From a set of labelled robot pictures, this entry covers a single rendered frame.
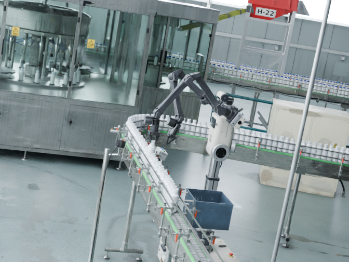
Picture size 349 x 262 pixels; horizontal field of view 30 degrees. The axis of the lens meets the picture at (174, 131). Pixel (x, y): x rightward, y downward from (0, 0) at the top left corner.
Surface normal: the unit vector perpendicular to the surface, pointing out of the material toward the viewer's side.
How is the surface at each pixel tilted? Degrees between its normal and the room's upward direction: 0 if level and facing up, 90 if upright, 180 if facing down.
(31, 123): 90
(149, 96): 90
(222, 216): 90
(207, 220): 90
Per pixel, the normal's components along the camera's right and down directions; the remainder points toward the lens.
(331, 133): -0.09, 0.19
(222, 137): 0.18, 0.42
